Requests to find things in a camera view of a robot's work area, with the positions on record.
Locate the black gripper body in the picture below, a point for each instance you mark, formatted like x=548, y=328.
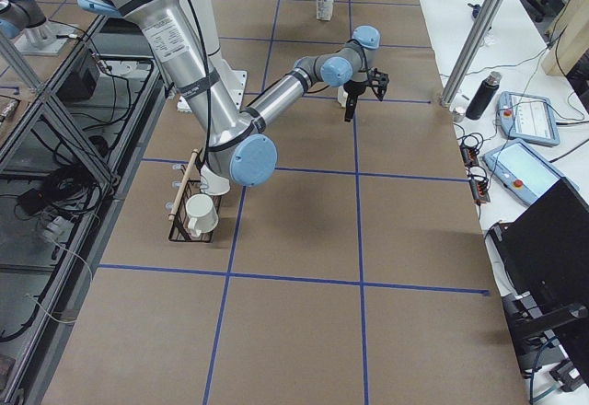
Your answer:
x=354, y=87

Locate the black water bottle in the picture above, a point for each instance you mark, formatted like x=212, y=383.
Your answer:
x=482, y=98

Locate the far teach pendant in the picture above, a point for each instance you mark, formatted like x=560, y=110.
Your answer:
x=527, y=117

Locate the white ribbed cup upside down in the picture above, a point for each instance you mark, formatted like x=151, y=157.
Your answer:
x=213, y=184

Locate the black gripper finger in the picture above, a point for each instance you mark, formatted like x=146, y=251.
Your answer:
x=350, y=107

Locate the near teach pendant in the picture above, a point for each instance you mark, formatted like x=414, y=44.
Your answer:
x=522, y=172

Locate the black power strip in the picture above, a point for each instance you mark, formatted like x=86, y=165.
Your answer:
x=478, y=178

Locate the black monitor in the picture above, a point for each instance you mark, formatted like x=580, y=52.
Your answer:
x=545, y=253

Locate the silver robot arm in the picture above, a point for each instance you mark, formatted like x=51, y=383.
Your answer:
x=235, y=146

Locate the teach pendant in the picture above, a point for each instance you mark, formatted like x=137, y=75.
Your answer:
x=527, y=117
x=522, y=172

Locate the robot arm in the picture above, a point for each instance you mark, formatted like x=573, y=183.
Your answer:
x=26, y=16

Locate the white ribbed mug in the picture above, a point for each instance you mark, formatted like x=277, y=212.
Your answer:
x=342, y=96

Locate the aluminium frame post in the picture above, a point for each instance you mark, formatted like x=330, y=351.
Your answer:
x=469, y=50

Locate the white mug on rack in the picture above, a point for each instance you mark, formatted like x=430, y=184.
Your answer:
x=202, y=215

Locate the white camera pole base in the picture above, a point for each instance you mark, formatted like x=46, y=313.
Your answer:
x=234, y=80

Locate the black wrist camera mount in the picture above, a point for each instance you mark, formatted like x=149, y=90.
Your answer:
x=378, y=82

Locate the black wire mug rack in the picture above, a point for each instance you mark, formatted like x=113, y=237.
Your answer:
x=188, y=186

